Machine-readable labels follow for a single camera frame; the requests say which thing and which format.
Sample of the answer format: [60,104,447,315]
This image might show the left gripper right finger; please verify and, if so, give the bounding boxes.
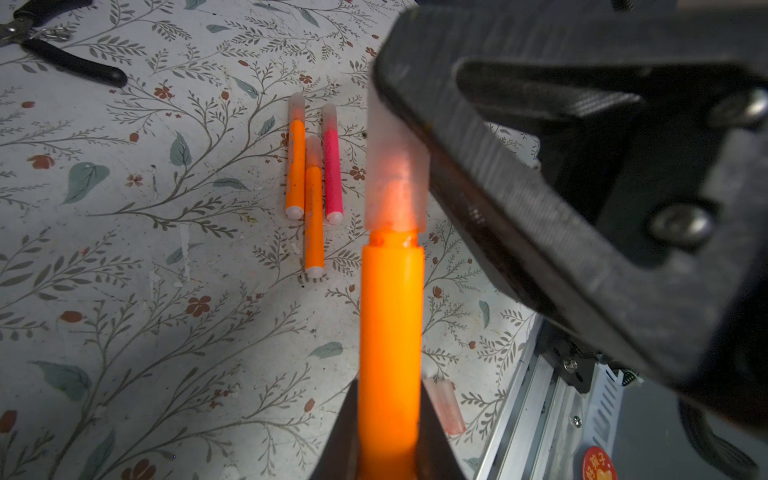
[416,381,466,480]

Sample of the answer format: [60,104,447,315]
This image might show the pink highlighter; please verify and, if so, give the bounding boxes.
[321,103,344,225]

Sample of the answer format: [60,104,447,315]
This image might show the black handled pliers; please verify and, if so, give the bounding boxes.
[0,0,129,89]

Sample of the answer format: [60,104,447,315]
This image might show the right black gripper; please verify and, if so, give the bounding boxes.
[372,1,767,426]

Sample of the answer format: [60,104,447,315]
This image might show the translucent pink cap front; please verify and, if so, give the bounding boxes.
[423,377,466,436]

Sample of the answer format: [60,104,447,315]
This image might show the right black corrugated cable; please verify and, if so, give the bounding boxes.
[677,398,760,480]

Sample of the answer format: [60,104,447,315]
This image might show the translucent pink cap pair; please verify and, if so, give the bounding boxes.
[365,81,430,232]

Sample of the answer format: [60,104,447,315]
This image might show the orange highlighter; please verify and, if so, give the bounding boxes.
[358,230,424,479]
[285,92,306,220]
[304,134,324,279]

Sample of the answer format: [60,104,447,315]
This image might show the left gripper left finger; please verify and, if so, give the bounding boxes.
[309,379,360,480]

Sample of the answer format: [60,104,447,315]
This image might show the red round badge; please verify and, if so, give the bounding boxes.
[581,446,618,480]

